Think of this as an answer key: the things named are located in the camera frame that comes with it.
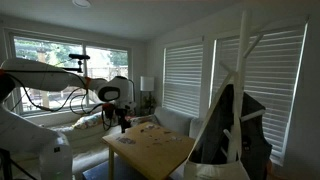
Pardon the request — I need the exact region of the santa sticker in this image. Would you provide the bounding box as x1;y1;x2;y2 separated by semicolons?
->
116;136;137;145

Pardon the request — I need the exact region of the potted plant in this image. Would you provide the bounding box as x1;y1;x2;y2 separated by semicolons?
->
139;93;158;116

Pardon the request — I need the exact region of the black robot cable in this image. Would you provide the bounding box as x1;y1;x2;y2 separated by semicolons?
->
6;71;116;131

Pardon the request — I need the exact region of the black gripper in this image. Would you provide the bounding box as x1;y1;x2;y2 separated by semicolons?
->
114;107;133;134

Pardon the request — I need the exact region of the grey sofa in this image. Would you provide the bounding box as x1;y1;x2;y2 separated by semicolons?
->
13;105;205;180

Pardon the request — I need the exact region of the black metal stand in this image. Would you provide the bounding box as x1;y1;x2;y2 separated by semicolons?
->
0;148;14;180

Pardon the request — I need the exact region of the blue rug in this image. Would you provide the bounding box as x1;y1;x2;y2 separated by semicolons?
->
82;156;174;180

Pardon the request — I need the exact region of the floral pillow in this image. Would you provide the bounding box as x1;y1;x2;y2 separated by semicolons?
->
71;111;104;130

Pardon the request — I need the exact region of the large glass window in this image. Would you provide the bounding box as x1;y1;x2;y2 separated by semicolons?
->
4;29;133;118

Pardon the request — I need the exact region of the wide white window blind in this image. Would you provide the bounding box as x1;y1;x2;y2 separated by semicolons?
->
210;24;308;166

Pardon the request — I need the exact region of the white tote bag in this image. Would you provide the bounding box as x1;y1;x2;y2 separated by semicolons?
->
182;71;251;180

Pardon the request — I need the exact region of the wooden table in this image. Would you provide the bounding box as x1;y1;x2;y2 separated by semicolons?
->
101;121;198;180

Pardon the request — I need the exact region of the round ceiling light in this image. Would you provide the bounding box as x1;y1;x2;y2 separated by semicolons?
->
72;0;93;8

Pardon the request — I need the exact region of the white coat rack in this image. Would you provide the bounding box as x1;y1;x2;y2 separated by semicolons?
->
218;8;268;164

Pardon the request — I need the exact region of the snowman sticker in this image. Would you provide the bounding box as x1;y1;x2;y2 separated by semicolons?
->
141;123;162;133

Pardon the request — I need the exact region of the narrow white window blind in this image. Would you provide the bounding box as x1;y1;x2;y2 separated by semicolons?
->
162;43;204;118

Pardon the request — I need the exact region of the black camera on mount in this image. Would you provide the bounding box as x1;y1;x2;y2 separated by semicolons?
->
63;53;91;74

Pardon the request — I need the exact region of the dark grey puffer jacket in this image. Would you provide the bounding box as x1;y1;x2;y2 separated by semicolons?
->
188;83;274;180

